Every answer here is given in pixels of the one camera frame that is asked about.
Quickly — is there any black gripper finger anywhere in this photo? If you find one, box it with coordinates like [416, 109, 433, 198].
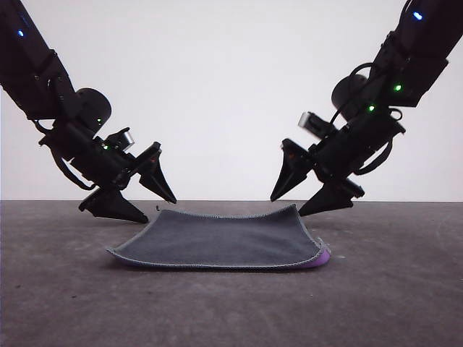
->
[138, 143, 178, 205]
[82, 188, 150, 224]
[269, 139, 311, 202]
[298, 181, 354, 218]

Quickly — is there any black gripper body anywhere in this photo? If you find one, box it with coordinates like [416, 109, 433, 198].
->
[280, 121, 404, 199]
[53, 121, 163, 213]

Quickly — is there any purple towel with grey hem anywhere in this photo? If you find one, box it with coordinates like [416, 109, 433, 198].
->
[106, 203, 332, 271]

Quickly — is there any grey table cloth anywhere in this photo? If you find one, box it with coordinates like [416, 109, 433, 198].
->
[0, 200, 463, 347]

